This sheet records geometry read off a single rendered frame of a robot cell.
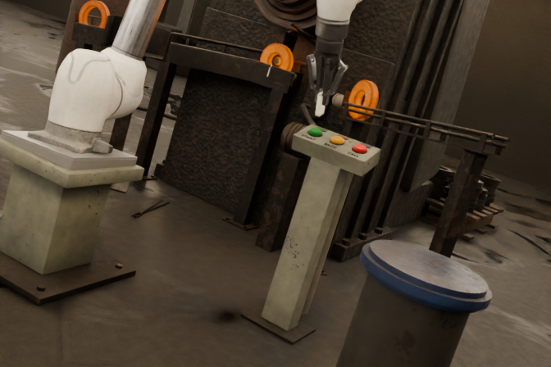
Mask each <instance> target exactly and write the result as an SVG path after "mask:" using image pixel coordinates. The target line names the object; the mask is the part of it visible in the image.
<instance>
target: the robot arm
mask: <svg viewBox="0 0 551 367"><path fill-rule="evenodd" d="M360 1H362V0H316V5H317V17H316V30H315V34H316V35H317V38H316V51H315V52H314V54H311V55H308V56H306V60H307V63H308V72H309V82H310V89H313V90H314V91H315V92H316V94H315V103H316V112H315V116H321V115H323V114H324V111H325V106H326V105H327V104H328V101H329V96H331V95H333V94H335V93H336V91H337V89H338V87H339V83H340V81H341V79H342V77H343V75H344V72H345V71H346V70H347V69H348V65H345V64H344V63H343V62H342V57H341V53H342V49H343V44H344V39H346V37H347V34H348V24H349V19H350V16H351V13H352V11H353V10H354V8H355V6H356V4H358V3H359V2H360ZM165 2H166V0H130V2H129V4H128V7H127V8H126V11H125V14H124V17H123V19H122V22H121V25H120V27H119V29H118V31H117V34H116V37H115V39H114V42H113V44H112V47H111V48H106V49H104V50H102V51H101V52H95V51H92V50H87V49H76V50H74V51H73V52H70V53H69V54H68V55H67V56H66V58H65V59H64V61H63V62H62V63H61V65H60V67H59V69H58V72H57V76H56V79H55V82H54V85H53V89H52V96H51V101H50V106H49V113H48V121H47V124H46V126H45V129H44V130H41V131H29V132H28V134H27V137H28V138H33V139H37V140H39V141H42V142H45V143H49V144H52V145H54V146H57V147H61V148H64V149H66V150H69V151H71V152H74V153H79V154H84V153H88V152H102V153H107V154H111V153H112V150H113V146H112V145H110V144H108V143H106V142H104V141H103V140H102V138H101V136H102V127H103V125H104V122H105V120H110V119H116V118H121V117H123V116H127V115H129V114H130V113H132V112H133V111H134V110H135V109H136V108H137V107H138V106H139V104H140V103H141V101H142V98H143V84H144V80H145V76H146V73H147V69H146V65H145V63H144V61H142V59H143V55H144V53H145V51H146V49H147V46H148V43H149V41H150V38H151V37H152V34H153V31H154V29H155V27H156V24H157V21H158V19H159V16H160V15H161V12H162V8H163V7H164V4H165ZM316 62H317V64H318V66H317V70H318V72H317V76H316ZM337 65H339V67H338V71H337V73H336V76H335V79H334V81H333V83H332V79H333V73H334V71H335V67H336V66H337ZM325 73H326V77H325ZM324 79H325V83H324ZM323 84H324V88H323ZM331 84H332V85H331ZM322 90H323V91H322Z"/></svg>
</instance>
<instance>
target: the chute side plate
mask: <svg viewBox="0 0 551 367"><path fill-rule="evenodd" d="M103 33H104V30H103V29H96V28H92V27H88V26H84V25H77V24H74V28H73V33H72V38H71V40H73V41H76V40H77V36H78V35H79V36H80V37H83V38H86V40H85V43H87V44H91V45H94V46H99V47H100V46H101V42H102V37H103ZM167 56H168V57H171V63H173V64H176V65H181V66H187V67H191V68H194V69H199V70H205V71H209V72H212V73H216V74H220V75H226V76H230V77H234V78H237V79H244V80H247V81H251V82H254V83H256V84H260V85H263V86H266V87H268V88H273V84H274V82H276V83H278V84H283V85H285V86H286V87H285V91H284V93H286V94H288V91H289V86H290V84H291V80H292V78H293V75H291V74H289V73H286V72H284V71H281V70H277V69H274V68H271V67H270V72H269V75H268V77H267V73H268V70H269V66H264V65H262V64H259V63H256V62H253V61H246V60H242V59H238V58H234V57H227V56H223V55H219V54H215V53H211V52H204V51H199V50H196V49H192V48H185V47H181V46H176V45H173V44H171V45H170V48H169V52H168V54H167ZM255 63H256V64H255Z"/></svg>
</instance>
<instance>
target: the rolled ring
mask: <svg viewBox="0 0 551 367"><path fill-rule="evenodd" d="M95 7H97V8H98V9H99V10H100V12H101V14H102V20H101V23H100V25H99V27H102V28H105V26H106V23H107V17H108V16H109V15H110V12H109V10H108V8H107V6H106V5H105V4H104V3H103V2H100V1H97V0H90V1H88V2H86V3H85V4H84V5H83V6H82V8H81V9H80V13H79V23H82V24H86V25H87V24H88V21H87V19H88V14H89V12H90V11H91V10H92V9H93V8H95Z"/></svg>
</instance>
